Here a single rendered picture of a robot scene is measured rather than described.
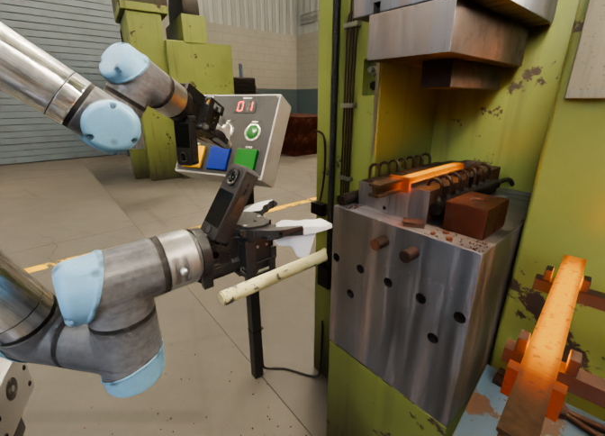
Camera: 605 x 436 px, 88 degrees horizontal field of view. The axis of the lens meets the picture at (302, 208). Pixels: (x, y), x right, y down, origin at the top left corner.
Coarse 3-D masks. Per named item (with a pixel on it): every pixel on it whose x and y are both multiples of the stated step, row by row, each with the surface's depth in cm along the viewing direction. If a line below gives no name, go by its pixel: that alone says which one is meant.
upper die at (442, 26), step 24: (432, 0) 61; (456, 0) 58; (384, 24) 69; (408, 24) 65; (432, 24) 62; (456, 24) 60; (480, 24) 65; (504, 24) 73; (384, 48) 70; (408, 48) 66; (432, 48) 63; (456, 48) 62; (480, 48) 68; (504, 48) 76
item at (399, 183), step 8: (432, 168) 85; (440, 168) 85; (448, 168) 86; (392, 176) 74; (400, 176) 74; (408, 176) 77; (416, 176) 77; (424, 176) 78; (376, 184) 68; (384, 184) 68; (392, 184) 70; (400, 184) 73; (408, 184) 73; (376, 192) 68; (384, 192) 70; (392, 192) 71
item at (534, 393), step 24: (576, 264) 52; (552, 288) 45; (576, 288) 45; (552, 312) 40; (552, 336) 36; (528, 360) 32; (552, 360) 32; (504, 384) 32; (528, 384) 29; (552, 384) 29; (504, 408) 26; (528, 408) 26; (552, 408) 29; (504, 432) 25; (528, 432) 24
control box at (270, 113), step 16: (208, 96) 108; (224, 96) 105; (240, 96) 102; (256, 96) 100; (272, 96) 98; (224, 112) 103; (240, 112) 101; (256, 112) 99; (272, 112) 97; (288, 112) 102; (240, 128) 100; (272, 128) 95; (208, 144) 103; (240, 144) 98; (256, 144) 96; (272, 144) 96; (272, 160) 97; (192, 176) 109; (208, 176) 103; (224, 176) 98; (272, 176) 98
